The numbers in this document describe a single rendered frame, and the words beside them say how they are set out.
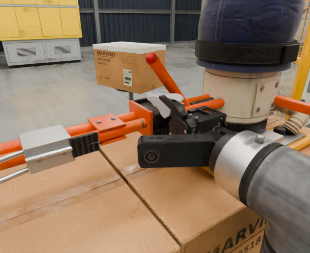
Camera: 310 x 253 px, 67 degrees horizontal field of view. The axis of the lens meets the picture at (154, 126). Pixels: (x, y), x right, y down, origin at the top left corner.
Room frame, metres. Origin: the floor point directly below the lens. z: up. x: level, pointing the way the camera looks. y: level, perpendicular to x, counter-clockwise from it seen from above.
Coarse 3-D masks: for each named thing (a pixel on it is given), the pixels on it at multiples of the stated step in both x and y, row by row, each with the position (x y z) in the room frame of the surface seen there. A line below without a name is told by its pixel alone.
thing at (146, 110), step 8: (136, 104) 0.44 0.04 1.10; (144, 104) 0.47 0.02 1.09; (152, 104) 0.47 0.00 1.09; (184, 104) 0.44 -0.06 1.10; (136, 112) 0.44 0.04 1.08; (144, 112) 0.41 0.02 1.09; (152, 112) 0.40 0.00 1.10; (152, 120) 0.40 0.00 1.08; (160, 120) 0.40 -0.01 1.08; (168, 120) 0.42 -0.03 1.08; (152, 128) 0.40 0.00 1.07; (160, 128) 0.41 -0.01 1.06; (168, 128) 0.41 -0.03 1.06
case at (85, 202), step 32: (96, 160) 0.48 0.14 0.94; (0, 192) 0.37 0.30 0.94; (32, 192) 0.37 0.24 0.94; (64, 192) 0.37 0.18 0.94; (96, 192) 0.37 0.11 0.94; (128, 192) 0.37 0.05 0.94; (0, 224) 0.29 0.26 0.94; (32, 224) 0.29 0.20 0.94; (64, 224) 0.29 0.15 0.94; (96, 224) 0.29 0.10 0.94; (128, 224) 0.29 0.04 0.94; (160, 224) 0.29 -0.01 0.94
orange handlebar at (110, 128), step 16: (208, 96) 0.55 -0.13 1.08; (128, 112) 0.44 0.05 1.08; (304, 112) 0.48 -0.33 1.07; (80, 128) 0.38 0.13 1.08; (96, 128) 0.36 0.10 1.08; (112, 128) 0.37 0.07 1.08; (128, 128) 0.38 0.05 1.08; (144, 128) 0.40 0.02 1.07; (0, 144) 0.32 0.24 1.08; (16, 144) 0.32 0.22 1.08; (16, 160) 0.29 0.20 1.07
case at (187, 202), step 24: (120, 144) 0.56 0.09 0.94; (120, 168) 0.45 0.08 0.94; (144, 168) 0.45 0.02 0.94; (168, 168) 0.45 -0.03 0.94; (192, 168) 0.45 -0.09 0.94; (144, 192) 0.37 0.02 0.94; (168, 192) 0.37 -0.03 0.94; (192, 192) 0.37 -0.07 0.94; (216, 192) 0.37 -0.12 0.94; (168, 216) 0.31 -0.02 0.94; (192, 216) 0.31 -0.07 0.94; (216, 216) 0.31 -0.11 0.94; (240, 216) 0.33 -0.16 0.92; (192, 240) 0.26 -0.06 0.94; (216, 240) 0.29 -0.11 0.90; (240, 240) 0.34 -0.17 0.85
